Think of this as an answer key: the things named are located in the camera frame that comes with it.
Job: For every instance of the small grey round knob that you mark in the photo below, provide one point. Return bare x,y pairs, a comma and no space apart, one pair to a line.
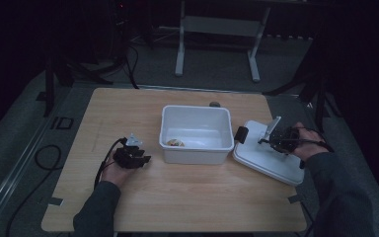
214,104

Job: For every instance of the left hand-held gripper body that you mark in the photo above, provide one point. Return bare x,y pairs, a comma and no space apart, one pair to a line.
126,156

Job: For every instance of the white tub lid black latches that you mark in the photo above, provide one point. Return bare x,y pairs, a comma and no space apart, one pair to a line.
263,161

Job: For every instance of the black tripod stand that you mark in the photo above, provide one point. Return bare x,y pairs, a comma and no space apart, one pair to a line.
51,85

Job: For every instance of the grey tape piece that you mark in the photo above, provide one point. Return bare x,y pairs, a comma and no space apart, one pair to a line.
55,201
296,198

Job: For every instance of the person's right hand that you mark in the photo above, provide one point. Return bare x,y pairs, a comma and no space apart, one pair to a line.
309,144

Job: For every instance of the person's left hand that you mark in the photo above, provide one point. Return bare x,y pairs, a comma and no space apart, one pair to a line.
115,173

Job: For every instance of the black floor stand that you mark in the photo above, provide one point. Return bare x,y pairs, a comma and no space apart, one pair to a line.
312,79

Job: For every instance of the white metal stand frame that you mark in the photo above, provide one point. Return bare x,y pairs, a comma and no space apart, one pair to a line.
220,26

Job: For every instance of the round yellow red-label food pack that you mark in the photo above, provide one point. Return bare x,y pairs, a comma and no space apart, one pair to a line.
175,142

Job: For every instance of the white plastic tub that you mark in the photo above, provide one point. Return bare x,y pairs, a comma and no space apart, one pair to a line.
195,135

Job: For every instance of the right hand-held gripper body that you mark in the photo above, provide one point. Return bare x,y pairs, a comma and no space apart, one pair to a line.
284,140

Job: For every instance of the metal floor rail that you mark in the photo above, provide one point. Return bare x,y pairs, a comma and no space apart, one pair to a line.
16,168

